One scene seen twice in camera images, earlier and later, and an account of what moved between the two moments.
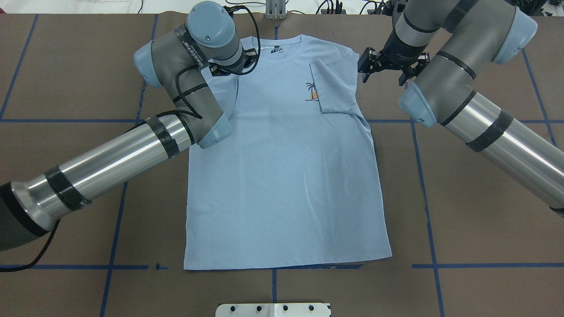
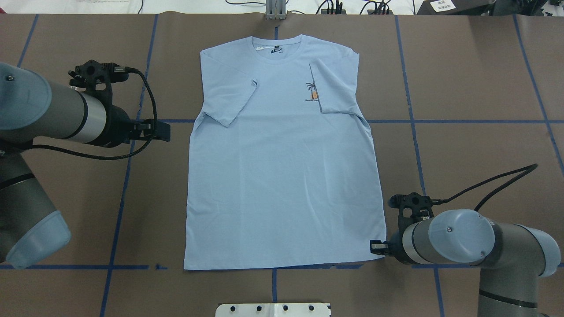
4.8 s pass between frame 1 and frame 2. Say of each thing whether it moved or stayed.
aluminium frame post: stayed
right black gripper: moved
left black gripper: moved
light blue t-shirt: stayed
